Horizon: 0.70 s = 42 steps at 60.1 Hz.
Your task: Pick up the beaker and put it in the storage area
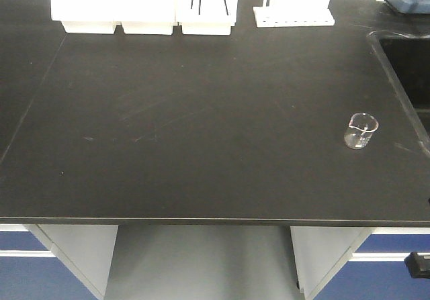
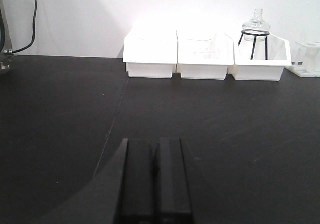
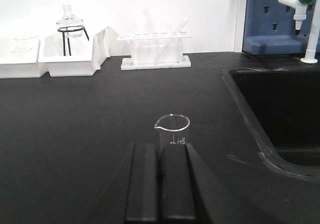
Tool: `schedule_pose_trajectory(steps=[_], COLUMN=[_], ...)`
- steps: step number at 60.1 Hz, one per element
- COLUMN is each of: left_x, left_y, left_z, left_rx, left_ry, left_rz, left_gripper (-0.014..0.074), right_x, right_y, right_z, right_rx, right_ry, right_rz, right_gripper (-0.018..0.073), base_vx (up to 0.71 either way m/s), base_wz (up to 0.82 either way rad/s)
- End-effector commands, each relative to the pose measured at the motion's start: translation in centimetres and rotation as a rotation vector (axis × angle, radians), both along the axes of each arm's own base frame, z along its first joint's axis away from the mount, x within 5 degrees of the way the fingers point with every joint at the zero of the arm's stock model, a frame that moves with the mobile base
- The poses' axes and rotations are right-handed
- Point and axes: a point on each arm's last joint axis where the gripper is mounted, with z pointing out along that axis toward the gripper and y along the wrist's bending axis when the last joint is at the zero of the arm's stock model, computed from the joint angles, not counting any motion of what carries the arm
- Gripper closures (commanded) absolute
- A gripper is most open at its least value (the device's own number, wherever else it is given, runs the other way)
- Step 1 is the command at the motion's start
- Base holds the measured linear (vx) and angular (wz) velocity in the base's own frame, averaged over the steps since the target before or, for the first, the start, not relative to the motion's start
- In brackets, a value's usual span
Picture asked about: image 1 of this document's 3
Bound small clear glass beaker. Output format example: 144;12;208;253
344;112;379;150

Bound white tray right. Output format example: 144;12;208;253
175;0;238;36

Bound white tray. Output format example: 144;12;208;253
121;21;173;35
175;0;238;36
61;21;116;34

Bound white tray middle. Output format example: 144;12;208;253
121;21;173;35

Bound white test tube rack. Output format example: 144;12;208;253
253;0;335;28

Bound blue base cabinet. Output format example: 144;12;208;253
290;226;429;299
1;223;118;299

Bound white tray left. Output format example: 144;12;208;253
61;21;116;34

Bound black lab sink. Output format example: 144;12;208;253
368;30;429;155

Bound black object lower right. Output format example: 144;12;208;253
404;252;430;279

